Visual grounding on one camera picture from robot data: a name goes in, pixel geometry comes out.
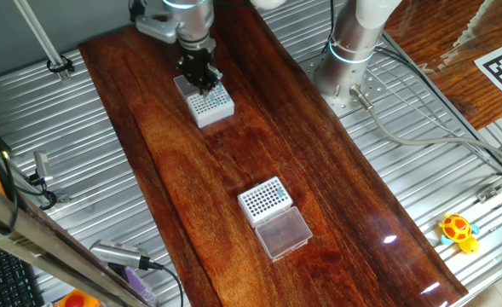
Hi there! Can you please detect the dark red wooden board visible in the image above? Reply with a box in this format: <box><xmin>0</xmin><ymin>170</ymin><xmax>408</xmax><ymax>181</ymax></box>
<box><xmin>78</xmin><ymin>3</ymin><xmax>470</xmax><ymax>307</ymax></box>

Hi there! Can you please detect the yellow orange turtle toy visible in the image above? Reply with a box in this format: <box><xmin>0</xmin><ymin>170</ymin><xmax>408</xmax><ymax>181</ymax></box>
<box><xmin>437</xmin><ymin>211</ymin><xmax>481</xmax><ymax>255</ymax></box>

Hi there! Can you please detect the black depth camera cable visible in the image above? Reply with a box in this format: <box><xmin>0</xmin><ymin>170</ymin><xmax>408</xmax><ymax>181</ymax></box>
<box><xmin>147</xmin><ymin>259</ymin><xmax>185</xmax><ymax>307</ymax></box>

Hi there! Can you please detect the small grey side camera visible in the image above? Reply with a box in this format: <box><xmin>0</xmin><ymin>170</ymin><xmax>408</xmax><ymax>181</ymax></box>
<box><xmin>32</xmin><ymin>150</ymin><xmax>55</xmax><ymax>185</ymax></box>

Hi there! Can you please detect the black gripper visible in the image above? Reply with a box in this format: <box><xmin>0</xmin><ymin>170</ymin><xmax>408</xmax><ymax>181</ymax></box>
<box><xmin>176</xmin><ymin>47</ymin><xmax>225</xmax><ymax>97</ymax></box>

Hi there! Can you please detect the white tip rack clear lid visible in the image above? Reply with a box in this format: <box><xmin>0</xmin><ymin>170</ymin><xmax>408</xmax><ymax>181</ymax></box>
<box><xmin>172</xmin><ymin>74</ymin><xmax>236</xmax><ymax>129</ymax></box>
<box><xmin>237</xmin><ymin>176</ymin><xmax>314</xmax><ymax>263</ymax></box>

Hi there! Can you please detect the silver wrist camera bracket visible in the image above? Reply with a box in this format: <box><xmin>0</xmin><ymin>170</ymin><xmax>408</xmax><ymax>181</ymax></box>
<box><xmin>135</xmin><ymin>14</ymin><xmax>180</xmax><ymax>44</ymax></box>

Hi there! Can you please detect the aluminium frame beam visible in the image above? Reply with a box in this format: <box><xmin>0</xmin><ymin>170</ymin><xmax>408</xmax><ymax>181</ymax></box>
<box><xmin>0</xmin><ymin>172</ymin><xmax>149</xmax><ymax>307</ymax></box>

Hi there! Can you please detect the silver stand rod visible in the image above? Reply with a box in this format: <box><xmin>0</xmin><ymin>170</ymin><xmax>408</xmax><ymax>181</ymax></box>
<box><xmin>12</xmin><ymin>0</ymin><xmax>72</xmax><ymax>83</ymax></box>

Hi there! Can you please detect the aluminium bar with bracket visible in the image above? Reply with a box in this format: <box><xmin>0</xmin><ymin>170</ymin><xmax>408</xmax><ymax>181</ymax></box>
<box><xmin>475</xmin><ymin>164</ymin><xmax>502</xmax><ymax>205</ymax></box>

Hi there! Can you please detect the black side camera cable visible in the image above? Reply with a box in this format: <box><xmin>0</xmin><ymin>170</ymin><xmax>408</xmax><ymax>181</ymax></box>
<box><xmin>27</xmin><ymin>172</ymin><xmax>59</xmax><ymax>212</ymax></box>

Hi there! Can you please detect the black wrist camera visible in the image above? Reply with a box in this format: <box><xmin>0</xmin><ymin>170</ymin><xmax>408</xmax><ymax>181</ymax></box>
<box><xmin>129</xmin><ymin>0</ymin><xmax>147</xmax><ymax>23</ymax></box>

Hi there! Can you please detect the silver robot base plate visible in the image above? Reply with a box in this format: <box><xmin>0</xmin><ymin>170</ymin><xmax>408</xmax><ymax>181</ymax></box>
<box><xmin>299</xmin><ymin>49</ymin><xmax>389</xmax><ymax>119</ymax></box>

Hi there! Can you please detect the side camera mount arm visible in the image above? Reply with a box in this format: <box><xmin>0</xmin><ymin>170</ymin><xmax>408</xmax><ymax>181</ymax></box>
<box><xmin>3</xmin><ymin>159</ymin><xmax>72</xmax><ymax>206</ymax></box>

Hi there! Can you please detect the silver depth camera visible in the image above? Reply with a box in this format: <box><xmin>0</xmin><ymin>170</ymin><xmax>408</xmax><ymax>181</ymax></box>
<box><xmin>89</xmin><ymin>239</ymin><xmax>152</xmax><ymax>272</ymax></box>

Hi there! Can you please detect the black ring clamp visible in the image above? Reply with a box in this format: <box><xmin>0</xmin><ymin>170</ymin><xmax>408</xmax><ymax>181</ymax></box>
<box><xmin>46</xmin><ymin>55</ymin><xmax>75</xmax><ymax>74</ymax></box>

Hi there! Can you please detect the grey cable with metal connector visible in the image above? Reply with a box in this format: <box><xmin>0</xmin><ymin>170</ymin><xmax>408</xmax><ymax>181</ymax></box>
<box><xmin>349</xmin><ymin>84</ymin><xmax>502</xmax><ymax>170</ymax></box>

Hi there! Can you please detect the black keyboard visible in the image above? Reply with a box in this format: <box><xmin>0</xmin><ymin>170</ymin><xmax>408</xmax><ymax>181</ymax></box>
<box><xmin>0</xmin><ymin>236</ymin><xmax>45</xmax><ymax>307</ymax></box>

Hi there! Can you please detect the brown wooden board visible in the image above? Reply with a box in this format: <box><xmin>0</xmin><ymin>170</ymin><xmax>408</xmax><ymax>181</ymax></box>
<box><xmin>384</xmin><ymin>0</ymin><xmax>502</xmax><ymax>131</ymax></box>

